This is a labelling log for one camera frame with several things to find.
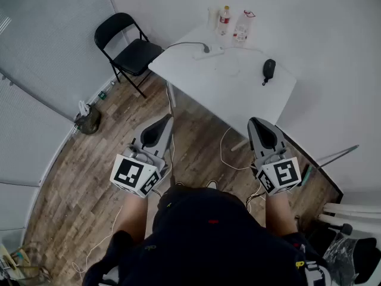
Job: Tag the black rounded object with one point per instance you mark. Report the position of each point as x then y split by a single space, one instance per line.
369 258

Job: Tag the person's white shoe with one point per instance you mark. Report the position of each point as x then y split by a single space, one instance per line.
179 184
212 184

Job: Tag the clear bottle with red cap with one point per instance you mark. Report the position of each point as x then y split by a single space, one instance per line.
242 28

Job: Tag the white table leg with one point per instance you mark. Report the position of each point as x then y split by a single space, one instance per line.
239 145
172 95

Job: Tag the person's black clothing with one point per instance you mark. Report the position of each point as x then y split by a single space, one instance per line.
208 243

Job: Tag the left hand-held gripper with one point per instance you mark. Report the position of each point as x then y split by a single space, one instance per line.
131 173

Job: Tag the white pipe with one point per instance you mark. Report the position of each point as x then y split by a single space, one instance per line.
354 208
351 222

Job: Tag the white paper piece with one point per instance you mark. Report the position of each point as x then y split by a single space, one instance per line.
212 52

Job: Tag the clear plastic bag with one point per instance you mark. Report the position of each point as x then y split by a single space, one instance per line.
339 258

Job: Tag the olive bag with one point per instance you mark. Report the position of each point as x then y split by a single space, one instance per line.
89 122

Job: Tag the yellow-capped bottle with red label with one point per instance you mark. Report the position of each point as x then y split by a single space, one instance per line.
224 21

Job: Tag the person's right forearm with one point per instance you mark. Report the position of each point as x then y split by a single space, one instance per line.
279 216

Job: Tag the pile of assorted items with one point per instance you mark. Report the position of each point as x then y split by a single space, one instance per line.
21 264

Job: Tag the small green box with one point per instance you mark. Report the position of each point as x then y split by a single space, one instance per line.
102 95

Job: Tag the black folding chair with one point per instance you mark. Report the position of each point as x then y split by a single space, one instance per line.
137 55

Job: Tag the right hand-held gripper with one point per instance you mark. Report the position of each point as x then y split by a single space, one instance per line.
282 174

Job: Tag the person's left forearm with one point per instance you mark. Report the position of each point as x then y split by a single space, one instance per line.
134 216

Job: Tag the black zip pouch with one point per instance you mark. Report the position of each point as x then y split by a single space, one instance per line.
269 68

